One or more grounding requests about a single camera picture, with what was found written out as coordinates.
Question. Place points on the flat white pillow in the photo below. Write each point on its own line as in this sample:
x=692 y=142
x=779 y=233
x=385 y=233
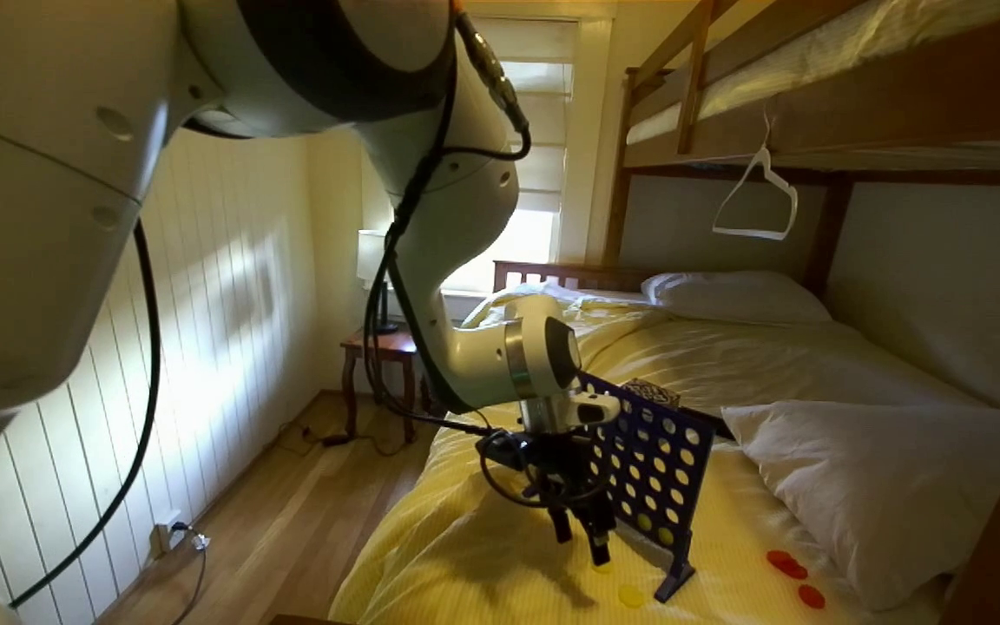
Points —
x=729 y=298

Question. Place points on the blue connect four grid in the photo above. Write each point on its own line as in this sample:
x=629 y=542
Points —
x=658 y=473

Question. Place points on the white plastic clothes hanger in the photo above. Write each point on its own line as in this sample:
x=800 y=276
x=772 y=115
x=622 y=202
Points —
x=779 y=221

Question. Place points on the white table lamp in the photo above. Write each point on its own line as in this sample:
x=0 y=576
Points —
x=376 y=272

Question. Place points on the upper bunk mattress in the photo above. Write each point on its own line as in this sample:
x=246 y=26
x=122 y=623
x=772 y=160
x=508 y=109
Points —
x=870 y=36

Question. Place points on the white window blind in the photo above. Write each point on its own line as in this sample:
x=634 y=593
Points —
x=546 y=115

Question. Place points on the yellow bed sheet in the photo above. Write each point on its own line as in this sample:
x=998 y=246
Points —
x=465 y=542

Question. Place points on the yellow ridged game disc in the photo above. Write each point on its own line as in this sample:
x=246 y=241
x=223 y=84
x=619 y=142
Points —
x=634 y=594

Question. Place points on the red game disc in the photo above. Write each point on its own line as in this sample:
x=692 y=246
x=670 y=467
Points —
x=787 y=565
x=813 y=594

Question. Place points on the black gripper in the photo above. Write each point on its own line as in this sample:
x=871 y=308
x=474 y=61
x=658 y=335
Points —
x=563 y=464

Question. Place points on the wooden bunk bed frame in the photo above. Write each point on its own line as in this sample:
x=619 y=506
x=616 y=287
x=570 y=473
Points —
x=870 y=106

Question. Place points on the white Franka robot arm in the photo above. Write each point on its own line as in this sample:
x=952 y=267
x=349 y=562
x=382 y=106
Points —
x=50 y=176

